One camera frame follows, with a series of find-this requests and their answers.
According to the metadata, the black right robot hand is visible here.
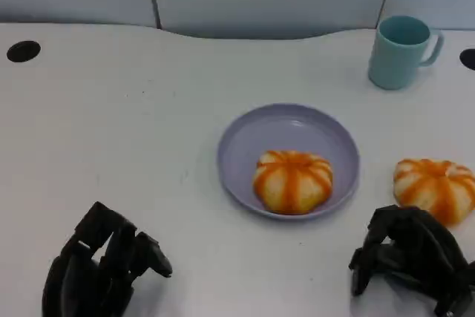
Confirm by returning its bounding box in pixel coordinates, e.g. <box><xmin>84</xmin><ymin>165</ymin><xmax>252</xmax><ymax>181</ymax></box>
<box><xmin>348</xmin><ymin>204</ymin><xmax>475</xmax><ymax>317</ymax></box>

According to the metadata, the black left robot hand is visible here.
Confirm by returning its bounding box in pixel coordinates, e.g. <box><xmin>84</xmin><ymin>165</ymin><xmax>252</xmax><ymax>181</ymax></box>
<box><xmin>41</xmin><ymin>200</ymin><xmax>174</xmax><ymax>317</ymax></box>

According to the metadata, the orange and white bread roll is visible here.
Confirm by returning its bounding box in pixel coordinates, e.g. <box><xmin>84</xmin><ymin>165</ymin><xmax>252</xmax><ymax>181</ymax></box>
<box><xmin>252</xmin><ymin>149</ymin><xmax>334</xmax><ymax>216</ymax></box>
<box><xmin>393</xmin><ymin>157</ymin><xmax>475</xmax><ymax>226</ymax></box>

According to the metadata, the lilac plate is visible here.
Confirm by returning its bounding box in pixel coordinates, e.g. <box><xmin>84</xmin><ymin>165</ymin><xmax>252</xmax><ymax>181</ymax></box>
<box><xmin>217</xmin><ymin>103</ymin><xmax>361</xmax><ymax>221</ymax></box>

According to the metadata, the pale green mug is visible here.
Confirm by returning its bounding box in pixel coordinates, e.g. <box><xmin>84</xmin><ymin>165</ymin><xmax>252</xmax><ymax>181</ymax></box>
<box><xmin>367</xmin><ymin>15</ymin><xmax>445</xmax><ymax>91</ymax></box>

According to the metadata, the black table cable grommet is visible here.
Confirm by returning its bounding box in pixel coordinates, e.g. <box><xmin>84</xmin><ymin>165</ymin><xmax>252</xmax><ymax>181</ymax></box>
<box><xmin>6</xmin><ymin>39</ymin><xmax>42</xmax><ymax>63</ymax></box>
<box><xmin>459</xmin><ymin>48</ymin><xmax>475</xmax><ymax>71</ymax></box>

